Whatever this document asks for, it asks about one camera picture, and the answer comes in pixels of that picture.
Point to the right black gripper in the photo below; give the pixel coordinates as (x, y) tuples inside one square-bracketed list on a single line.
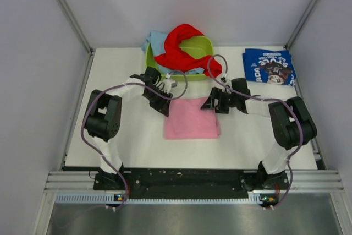
[(209, 105)]

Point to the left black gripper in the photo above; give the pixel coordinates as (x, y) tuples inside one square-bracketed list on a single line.
[(163, 105)]

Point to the pink t shirt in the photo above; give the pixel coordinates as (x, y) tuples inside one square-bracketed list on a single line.
[(187, 120)]

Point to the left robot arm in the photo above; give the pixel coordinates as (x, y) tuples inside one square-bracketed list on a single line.
[(103, 114)]

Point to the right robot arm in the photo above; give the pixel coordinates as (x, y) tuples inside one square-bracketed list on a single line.
[(291, 122)]

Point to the red t shirt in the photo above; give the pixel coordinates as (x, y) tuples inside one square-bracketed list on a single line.
[(174, 58)]

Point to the green plastic basin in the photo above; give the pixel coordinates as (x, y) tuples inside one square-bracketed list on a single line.
[(197, 47)]

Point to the light blue t shirt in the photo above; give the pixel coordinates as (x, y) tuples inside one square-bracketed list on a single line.
[(156, 39)]

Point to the folded blue printed t shirt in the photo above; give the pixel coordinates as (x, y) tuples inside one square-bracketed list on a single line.
[(270, 67)]

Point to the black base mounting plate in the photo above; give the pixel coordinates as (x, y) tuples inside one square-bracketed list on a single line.
[(175, 183)]

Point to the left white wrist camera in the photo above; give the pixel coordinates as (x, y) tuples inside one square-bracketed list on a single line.
[(168, 83)]

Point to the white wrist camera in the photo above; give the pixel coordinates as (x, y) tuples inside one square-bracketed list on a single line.
[(225, 78), (168, 83)]

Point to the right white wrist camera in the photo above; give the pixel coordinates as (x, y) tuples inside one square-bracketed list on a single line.
[(225, 78)]

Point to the grey slotted cable duct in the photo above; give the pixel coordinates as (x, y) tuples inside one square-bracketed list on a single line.
[(114, 199)]

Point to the aluminium frame rail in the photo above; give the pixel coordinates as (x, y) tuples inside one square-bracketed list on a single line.
[(304, 181)]

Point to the left aluminium corner post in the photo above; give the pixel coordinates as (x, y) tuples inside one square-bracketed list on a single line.
[(69, 15)]

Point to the aluminium corner post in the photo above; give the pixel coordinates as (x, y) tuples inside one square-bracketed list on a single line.
[(69, 15), (301, 23)]

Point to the right aluminium corner post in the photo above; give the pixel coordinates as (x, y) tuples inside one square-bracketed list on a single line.
[(301, 23)]

